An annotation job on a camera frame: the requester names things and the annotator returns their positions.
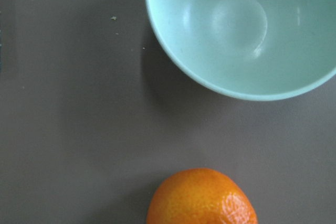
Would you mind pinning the orange mandarin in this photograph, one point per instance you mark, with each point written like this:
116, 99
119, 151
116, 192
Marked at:
200, 195

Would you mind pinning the mint green bowl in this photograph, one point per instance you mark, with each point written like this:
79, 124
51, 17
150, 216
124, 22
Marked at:
257, 50

